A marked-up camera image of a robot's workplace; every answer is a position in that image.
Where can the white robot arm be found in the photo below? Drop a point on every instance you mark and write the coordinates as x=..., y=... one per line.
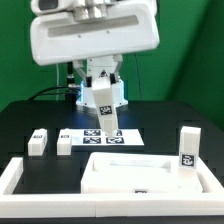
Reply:
x=100, y=67

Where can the white U-shaped fence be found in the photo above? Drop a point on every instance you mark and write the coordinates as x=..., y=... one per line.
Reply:
x=211, y=202

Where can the white desk tabletop tray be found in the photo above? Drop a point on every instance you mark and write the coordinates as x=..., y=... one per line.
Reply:
x=137, y=173

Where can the white marker base plate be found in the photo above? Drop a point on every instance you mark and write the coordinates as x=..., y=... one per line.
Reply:
x=83, y=137

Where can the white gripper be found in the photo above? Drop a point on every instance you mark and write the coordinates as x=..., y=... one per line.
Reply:
x=75, y=30

